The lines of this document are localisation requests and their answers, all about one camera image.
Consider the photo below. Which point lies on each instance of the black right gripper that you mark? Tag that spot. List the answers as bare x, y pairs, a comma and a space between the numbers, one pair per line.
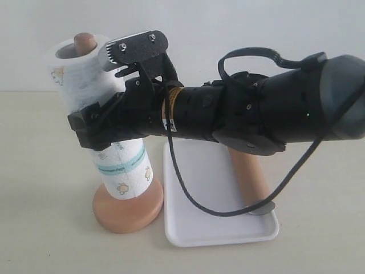
136, 112

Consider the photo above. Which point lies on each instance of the printed white paper towel roll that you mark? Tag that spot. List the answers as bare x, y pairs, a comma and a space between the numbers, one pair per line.
124, 166

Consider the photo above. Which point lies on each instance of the brown cardboard tube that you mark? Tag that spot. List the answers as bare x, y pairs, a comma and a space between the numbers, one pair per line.
249, 176

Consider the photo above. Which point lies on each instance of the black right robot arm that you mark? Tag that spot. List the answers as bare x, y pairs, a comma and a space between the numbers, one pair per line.
317, 98

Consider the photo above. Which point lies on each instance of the wooden paper towel holder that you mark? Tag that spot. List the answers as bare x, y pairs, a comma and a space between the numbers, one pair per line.
121, 216

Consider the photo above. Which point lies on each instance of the white rectangular plastic tray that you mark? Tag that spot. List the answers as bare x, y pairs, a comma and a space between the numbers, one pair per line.
208, 175

